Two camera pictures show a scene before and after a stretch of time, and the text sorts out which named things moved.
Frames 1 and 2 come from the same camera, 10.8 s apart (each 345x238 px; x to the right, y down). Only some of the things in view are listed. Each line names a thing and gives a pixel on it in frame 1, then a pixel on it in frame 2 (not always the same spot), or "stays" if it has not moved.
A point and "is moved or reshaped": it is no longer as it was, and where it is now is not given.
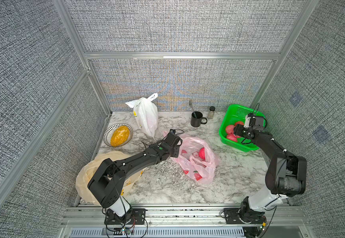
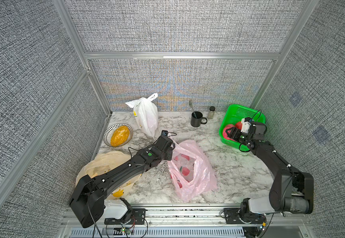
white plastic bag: (146, 112) stays
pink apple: (201, 153) → (224, 132)
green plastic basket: (234, 113) stays
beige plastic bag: (83, 191) stays
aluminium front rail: (91, 216) stays
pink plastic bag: (197, 157) is moved or reshaped
